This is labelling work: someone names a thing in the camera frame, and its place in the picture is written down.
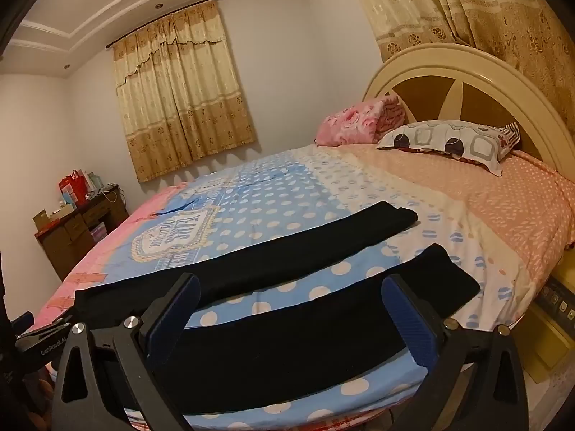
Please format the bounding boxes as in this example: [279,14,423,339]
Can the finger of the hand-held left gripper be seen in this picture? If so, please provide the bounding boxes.
[11,311,37,332]

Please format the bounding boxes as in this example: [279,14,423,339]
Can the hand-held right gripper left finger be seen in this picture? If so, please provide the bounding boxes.
[51,273,201,431]

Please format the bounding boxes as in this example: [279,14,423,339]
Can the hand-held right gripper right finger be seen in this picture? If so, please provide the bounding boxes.
[381,273,530,431]

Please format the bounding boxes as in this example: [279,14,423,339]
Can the black pants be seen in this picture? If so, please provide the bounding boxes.
[74,202,481,414]

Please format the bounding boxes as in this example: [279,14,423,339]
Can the brown wooden desk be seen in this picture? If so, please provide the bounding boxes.
[35,195,130,281]

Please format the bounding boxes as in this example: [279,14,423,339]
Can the cardboard box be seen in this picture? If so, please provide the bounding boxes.
[32,209,61,231]

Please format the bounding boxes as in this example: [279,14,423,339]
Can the yellow nightstand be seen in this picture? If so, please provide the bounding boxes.
[503,263,575,384]

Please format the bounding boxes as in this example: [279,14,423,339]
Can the red paper bag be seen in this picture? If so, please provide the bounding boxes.
[57,170,88,203]

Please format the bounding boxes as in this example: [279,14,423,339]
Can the dark patterned box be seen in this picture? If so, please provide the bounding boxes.
[537,276,575,321]

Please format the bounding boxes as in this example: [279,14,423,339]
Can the polka dot printed bed sheet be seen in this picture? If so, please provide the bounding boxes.
[40,141,575,431]

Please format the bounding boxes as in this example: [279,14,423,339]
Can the patterned white pillow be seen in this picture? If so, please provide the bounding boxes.
[375,120,522,177]

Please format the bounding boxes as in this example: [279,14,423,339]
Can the folded pink floral blanket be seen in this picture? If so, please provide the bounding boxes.
[314,94,407,147]

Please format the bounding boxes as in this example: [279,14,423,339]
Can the beige window curtain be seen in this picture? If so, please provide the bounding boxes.
[111,0,258,183]

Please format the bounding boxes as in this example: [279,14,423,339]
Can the cream wooden headboard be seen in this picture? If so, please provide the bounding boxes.
[362,44,575,176]

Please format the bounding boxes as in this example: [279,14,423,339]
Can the dark curtain rod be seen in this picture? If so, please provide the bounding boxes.
[106,0,224,49]

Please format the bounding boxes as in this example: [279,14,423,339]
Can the beige floral curtain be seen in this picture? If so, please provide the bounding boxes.
[344,0,575,144]

